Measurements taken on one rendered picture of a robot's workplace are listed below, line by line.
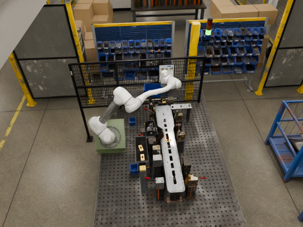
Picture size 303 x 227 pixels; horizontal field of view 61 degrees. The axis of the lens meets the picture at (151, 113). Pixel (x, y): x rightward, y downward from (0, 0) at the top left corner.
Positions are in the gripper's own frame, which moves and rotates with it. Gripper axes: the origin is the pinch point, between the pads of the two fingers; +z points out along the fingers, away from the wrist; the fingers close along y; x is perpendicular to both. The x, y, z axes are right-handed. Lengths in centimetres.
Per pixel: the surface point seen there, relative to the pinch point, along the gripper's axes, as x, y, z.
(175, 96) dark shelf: 33.5, 21.9, 25.5
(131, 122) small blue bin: 11, -44, 50
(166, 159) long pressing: -75, -6, 29
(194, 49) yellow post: 57, 48, -37
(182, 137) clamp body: -44, 18, 28
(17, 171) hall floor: -1, -231, 130
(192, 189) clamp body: -109, 19, 43
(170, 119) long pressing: -10.5, 8.5, 28.7
